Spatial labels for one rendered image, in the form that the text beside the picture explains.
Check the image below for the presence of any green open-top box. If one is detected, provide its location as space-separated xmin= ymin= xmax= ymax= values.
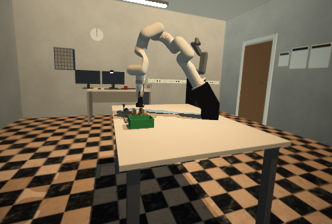
xmin=129 ymin=115 xmax=154 ymax=129

